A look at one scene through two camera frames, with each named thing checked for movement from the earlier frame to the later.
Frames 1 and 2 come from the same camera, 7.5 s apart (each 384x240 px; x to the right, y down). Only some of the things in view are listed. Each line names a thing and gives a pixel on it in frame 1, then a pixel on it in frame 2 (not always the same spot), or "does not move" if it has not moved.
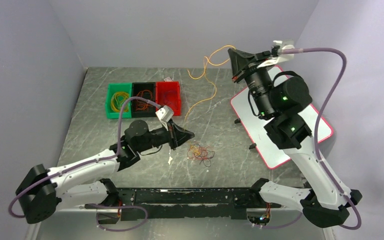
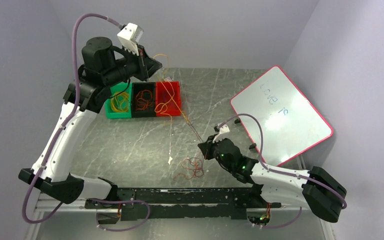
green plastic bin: (116, 94) does not move
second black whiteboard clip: (252, 146) does not move
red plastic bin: (168, 93) does not move
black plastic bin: (141, 109) does not move
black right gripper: (240, 60) -> (207, 147)
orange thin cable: (196, 150) -> (192, 166)
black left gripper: (176, 136) -> (146, 65)
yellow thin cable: (205, 60) -> (165, 87)
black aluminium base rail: (192, 203) does not move
